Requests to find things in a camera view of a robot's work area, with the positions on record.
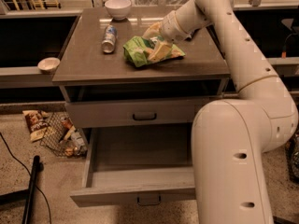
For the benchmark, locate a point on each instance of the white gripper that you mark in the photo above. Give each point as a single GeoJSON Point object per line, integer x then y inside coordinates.
{"type": "Point", "coordinates": [170, 28]}

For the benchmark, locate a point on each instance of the green rice chip bag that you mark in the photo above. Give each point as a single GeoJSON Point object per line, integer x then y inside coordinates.
{"type": "Point", "coordinates": [138, 49]}

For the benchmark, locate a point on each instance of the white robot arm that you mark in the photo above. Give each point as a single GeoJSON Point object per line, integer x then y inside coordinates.
{"type": "Point", "coordinates": [229, 136]}

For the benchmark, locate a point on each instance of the closed grey top drawer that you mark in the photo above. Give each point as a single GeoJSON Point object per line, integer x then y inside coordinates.
{"type": "Point", "coordinates": [134, 112]}

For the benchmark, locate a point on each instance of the open grey middle drawer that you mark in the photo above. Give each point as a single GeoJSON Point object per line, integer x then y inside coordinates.
{"type": "Point", "coordinates": [145, 165]}

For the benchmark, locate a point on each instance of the brown snack bag on floor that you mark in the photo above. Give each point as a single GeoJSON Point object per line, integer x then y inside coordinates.
{"type": "Point", "coordinates": [37, 124]}

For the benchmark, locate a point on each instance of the silver blue soda can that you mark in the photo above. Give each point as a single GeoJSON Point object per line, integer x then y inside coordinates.
{"type": "Point", "coordinates": [109, 39]}

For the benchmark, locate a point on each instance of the white bowl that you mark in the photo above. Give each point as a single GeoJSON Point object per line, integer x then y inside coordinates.
{"type": "Point", "coordinates": [118, 9]}

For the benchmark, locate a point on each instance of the dark basket at right edge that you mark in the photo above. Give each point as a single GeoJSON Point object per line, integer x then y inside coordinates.
{"type": "Point", "coordinates": [292, 156]}

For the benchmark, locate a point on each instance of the black stand leg left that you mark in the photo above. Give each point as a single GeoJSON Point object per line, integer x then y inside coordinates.
{"type": "Point", "coordinates": [27, 195]}

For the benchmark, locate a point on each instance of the wire mesh basket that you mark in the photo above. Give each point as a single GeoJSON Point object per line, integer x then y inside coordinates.
{"type": "Point", "coordinates": [62, 138]}

